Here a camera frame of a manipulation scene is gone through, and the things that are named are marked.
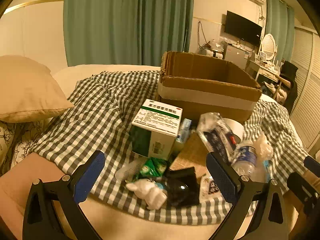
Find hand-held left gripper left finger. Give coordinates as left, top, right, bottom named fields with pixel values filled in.
left=22, top=151, right=107, bottom=240

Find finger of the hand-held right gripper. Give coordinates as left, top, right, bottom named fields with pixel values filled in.
left=304, top=156, right=320, bottom=173
left=287, top=172, right=316, bottom=201

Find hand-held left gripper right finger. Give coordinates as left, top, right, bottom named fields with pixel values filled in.
left=205, top=152, right=292, bottom=240

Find brown cardboard box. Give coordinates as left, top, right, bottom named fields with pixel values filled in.
left=155, top=51, right=262, bottom=124

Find clear plastic bottle blue label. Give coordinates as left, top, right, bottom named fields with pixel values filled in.
left=231, top=144, right=266, bottom=180

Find translucent white comb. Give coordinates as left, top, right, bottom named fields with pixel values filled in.
left=116, top=160, right=145, bottom=181

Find tan printed flat box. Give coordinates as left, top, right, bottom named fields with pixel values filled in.
left=170, top=131, right=213, bottom=180

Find black glossy packet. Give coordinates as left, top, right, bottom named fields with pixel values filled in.
left=164, top=166, right=200, bottom=208

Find crinkled clear plastic packet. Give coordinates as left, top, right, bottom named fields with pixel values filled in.
left=196, top=112, right=237, bottom=164

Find crumpled white plastic bag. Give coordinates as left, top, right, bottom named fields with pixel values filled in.
left=252, top=135, right=274, bottom=161

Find white tape roll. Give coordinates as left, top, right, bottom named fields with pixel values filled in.
left=221, top=118, right=245, bottom=143

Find white animal figurine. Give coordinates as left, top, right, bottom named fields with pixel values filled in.
left=126, top=179, right=167, bottom=210

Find blue tissue pack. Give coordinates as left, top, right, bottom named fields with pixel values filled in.
left=179, top=118, right=193, bottom=143

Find green sachet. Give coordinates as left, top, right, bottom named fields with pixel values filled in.
left=135, top=157, right=168, bottom=180

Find grey white checked blanket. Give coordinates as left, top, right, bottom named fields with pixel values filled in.
left=29, top=70, right=310, bottom=224

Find floral bed sheet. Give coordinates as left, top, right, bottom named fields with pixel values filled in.
left=0, top=117, right=54, bottom=175

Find white louvred wardrobe doors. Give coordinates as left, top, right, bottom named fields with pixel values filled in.
left=290, top=27, right=320, bottom=155

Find white green medicine box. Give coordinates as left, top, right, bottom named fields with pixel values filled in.
left=131, top=99, right=183, bottom=159

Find wooden chair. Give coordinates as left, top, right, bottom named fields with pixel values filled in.
left=272, top=76, right=290, bottom=100

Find black clothing on chair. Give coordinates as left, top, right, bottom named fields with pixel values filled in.
left=279, top=60, right=298, bottom=113

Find white dressing table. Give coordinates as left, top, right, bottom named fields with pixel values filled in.
left=255, top=59, right=282, bottom=83

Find cream pillow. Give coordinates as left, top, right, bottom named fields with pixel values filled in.
left=0, top=55, right=75, bottom=123

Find grey mini fridge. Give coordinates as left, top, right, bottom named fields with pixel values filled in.
left=223, top=42, right=250, bottom=68

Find white oval table mirror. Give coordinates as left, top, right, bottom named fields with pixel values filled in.
left=260, top=33, right=278, bottom=62

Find narrow green curtain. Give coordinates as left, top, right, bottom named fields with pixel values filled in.
left=265, top=0, right=295, bottom=63

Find hanging wall cables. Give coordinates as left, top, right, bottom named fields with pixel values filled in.
left=197, top=21, right=213, bottom=49

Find black wall television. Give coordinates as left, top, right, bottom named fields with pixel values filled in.
left=224, top=10, right=263, bottom=47

